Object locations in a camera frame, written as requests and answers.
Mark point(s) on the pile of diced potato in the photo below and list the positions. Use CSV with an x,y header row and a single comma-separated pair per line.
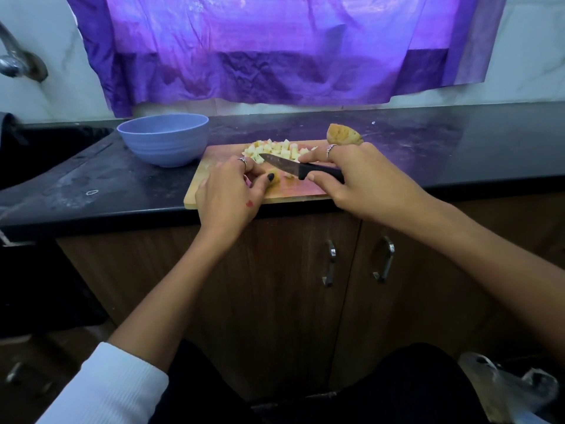
x,y
275,150

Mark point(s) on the red and white plastic bag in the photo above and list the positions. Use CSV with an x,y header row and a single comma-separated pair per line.
x,y
508,388

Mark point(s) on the person's dark trousers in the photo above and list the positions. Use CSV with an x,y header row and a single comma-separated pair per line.
x,y
371,388

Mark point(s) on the dark sink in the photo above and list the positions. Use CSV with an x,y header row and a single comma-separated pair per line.
x,y
44,154

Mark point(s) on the person's right hand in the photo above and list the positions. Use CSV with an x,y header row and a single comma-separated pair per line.
x,y
375,185

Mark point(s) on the blue bowl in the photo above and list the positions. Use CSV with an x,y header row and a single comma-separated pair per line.
x,y
163,139

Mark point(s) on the metal faucet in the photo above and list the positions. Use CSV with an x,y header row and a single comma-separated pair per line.
x,y
22,62

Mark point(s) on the wooden cutting board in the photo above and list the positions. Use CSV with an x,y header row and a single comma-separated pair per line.
x,y
207,185

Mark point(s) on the purple cloth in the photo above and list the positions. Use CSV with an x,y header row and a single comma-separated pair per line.
x,y
282,39

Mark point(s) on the white rubber band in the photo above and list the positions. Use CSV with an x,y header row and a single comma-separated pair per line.
x,y
86,192

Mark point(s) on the grey cloth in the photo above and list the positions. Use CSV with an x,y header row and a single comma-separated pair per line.
x,y
5,128

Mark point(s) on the rounded potato end piece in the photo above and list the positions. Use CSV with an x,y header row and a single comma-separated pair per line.
x,y
343,133

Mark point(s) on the person's left hand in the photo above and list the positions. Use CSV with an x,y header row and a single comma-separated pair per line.
x,y
225,203

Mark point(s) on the person's right forearm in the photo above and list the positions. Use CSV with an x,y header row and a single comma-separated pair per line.
x,y
503,269

